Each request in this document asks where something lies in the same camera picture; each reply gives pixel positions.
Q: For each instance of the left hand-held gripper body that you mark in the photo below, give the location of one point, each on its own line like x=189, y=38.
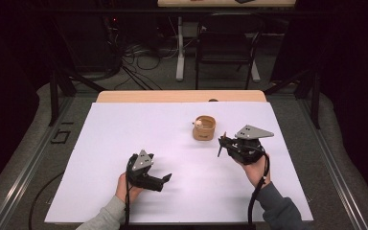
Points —
x=142, y=174

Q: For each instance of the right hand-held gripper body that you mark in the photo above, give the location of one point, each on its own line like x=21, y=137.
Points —
x=247, y=150

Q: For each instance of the dark pen with tan end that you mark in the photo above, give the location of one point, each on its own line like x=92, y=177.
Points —
x=219, y=152

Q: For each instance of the tan wooden pen holder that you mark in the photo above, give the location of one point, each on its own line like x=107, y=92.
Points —
x=204, y=132

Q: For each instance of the person's right hand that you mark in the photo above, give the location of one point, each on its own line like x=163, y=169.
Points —
x=257, y=172

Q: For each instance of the person's left hand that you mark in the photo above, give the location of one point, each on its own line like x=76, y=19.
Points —
x=123, y=190

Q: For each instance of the white sheet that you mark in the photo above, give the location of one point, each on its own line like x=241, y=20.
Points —
x=188, y=191

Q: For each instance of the wooden table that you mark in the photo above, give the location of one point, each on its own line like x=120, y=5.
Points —
x=172, y=96

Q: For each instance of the white desk leg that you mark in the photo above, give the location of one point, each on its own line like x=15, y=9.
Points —
x=255, y=72
x=180, y=57

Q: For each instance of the black folding chair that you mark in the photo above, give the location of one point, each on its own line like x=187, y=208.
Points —
x=225, y=48

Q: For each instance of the light wooden desk top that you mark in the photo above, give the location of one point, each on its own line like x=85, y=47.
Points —
x=220, y=4

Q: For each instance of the black flat device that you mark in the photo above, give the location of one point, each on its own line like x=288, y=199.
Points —
x=244, y=1

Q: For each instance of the black metal frame stand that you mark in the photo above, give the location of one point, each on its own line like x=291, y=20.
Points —
x=59, y=86
x=313, y=96

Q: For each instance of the aluminium floor rail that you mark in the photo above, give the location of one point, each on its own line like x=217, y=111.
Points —
x=338, y=179
x=22, y=172

